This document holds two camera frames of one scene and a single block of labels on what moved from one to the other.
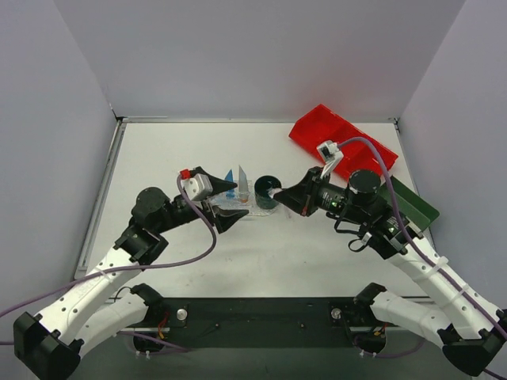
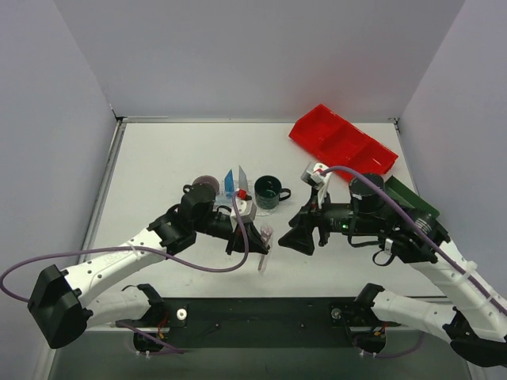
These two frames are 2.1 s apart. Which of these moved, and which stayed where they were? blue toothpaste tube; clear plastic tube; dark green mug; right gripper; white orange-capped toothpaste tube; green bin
Moved: right gripper; clear plastic tube
Stayed: dark green mug; green bin; white orange-capped toothpaste tube; blue toothpaste tube
